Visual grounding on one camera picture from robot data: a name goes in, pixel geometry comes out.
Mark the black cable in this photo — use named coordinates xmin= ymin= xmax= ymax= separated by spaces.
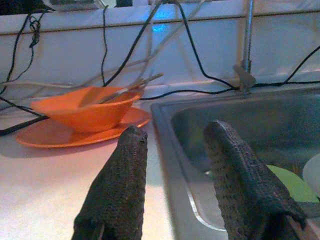
xmin=174 ymin=0 xmax=237 ymax=90
xmin=103 ymin=0 xmax=165 ymax=87
xmin=138 ymin=80 xmax=320 ymax=101
xmin=284 ymin=44 xmax=320 ymax=85

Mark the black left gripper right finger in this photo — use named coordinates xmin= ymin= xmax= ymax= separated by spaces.
xmin=202 ymin=119 xmax=308 ymax=240

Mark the patterned metal chopstick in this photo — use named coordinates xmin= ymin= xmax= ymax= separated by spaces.
xmin=82 ymin=78 xmax=146 ymax=106
xmin=99 ymin=72 xmax=165 ymax=105

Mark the orange plate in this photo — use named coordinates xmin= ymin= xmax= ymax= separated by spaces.
xmin=16 ymin=106 xmax=152 ymax=149

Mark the chrome faucet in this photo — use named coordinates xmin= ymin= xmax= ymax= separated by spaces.
xmin=233 ymin=0 xmax=257 ymax=95

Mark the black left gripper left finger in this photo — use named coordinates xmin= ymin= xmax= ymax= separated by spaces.
xmin=71 ymin=125 xmax=149 ymax=240

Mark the green plate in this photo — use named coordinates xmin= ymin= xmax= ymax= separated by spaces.
xmin=264 ymin=164 xmax=320 ymax=203

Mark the stainless steel sink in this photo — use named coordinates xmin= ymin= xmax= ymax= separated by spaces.
xmin=149 ymin=86 xmax=320 ymax=240

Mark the orange bowl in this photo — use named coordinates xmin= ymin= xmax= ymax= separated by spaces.
xmin=29 ymin=86 xmax=142 ymax=133

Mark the white bowl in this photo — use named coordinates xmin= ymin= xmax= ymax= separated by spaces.
xmin=302 ymin=152 xmax=320 ymax=196

